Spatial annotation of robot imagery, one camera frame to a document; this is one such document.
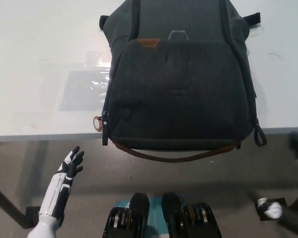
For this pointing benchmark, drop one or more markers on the thin black thread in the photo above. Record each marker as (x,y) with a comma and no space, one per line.
(275,55)

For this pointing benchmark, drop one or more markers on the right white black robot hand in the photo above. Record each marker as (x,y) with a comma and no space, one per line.
(269,208)

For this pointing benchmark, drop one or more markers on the dark grey fabric backpack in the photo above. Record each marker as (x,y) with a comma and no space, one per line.
(178,94)

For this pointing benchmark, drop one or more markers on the large clear plastic sheet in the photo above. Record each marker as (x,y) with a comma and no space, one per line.
(85,90)

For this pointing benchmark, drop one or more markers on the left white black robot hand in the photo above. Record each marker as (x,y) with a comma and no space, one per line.
(62,178)

